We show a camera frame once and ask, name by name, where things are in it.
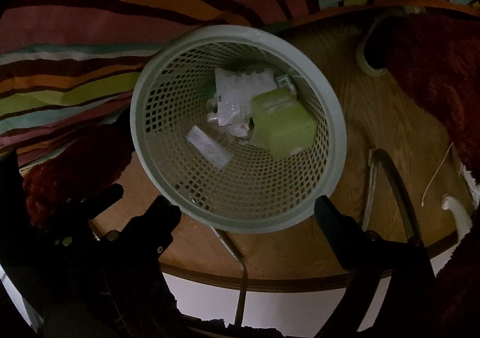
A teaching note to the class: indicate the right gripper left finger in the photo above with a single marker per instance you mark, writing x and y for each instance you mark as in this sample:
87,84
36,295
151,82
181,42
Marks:
114,287

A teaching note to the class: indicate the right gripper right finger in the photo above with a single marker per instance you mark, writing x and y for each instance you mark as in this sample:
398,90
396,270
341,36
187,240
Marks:
409,308

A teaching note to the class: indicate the white toilet cover packet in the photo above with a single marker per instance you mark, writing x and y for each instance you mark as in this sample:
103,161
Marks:
230,108

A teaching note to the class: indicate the small white barcode box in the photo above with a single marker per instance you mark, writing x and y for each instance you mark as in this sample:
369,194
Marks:
208,148

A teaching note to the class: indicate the white mesh waste basket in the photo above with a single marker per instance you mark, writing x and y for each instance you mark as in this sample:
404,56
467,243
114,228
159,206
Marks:
254,193

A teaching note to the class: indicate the small green cube box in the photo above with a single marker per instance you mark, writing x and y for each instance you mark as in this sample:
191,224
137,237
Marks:
282,125

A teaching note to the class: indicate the red fluffy rug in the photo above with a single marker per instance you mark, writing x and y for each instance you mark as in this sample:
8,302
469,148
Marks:
434,57

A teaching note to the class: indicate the striped colourful bed sheet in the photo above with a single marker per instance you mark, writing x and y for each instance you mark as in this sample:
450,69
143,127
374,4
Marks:
67,62

